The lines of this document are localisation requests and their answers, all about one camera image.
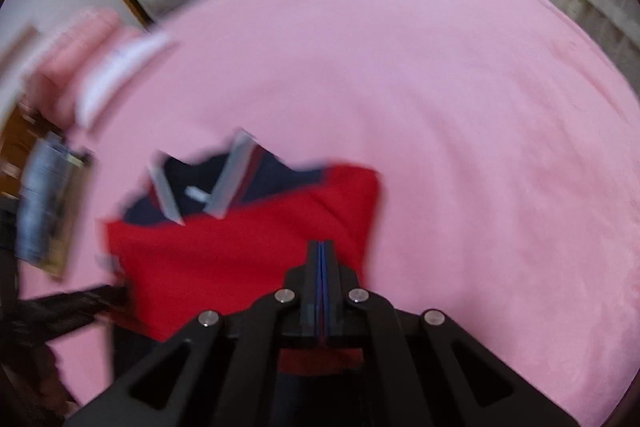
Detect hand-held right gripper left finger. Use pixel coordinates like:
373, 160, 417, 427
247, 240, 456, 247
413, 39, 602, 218
65, 239, 323, 427

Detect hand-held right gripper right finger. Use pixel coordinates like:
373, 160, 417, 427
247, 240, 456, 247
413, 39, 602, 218
322, 239, 581, 427

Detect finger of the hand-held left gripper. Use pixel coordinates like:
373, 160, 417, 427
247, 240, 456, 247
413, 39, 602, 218
27, 284, 128, 333

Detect red and navy jacket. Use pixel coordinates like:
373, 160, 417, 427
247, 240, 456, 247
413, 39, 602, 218
102, 129, 383, 378

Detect folded blue jeans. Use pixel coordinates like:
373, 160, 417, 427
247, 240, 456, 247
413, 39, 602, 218
16, 133, 96, 280

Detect brown wooden headboard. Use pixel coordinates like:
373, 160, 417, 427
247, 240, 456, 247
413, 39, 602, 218
0, 102, 33, 202

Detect pink fleece blanket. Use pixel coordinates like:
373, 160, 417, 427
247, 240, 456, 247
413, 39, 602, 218
20, 0, 640, 427

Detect folded pink quilt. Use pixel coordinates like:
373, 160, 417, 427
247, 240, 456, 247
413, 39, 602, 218
20, 7, 146, 128

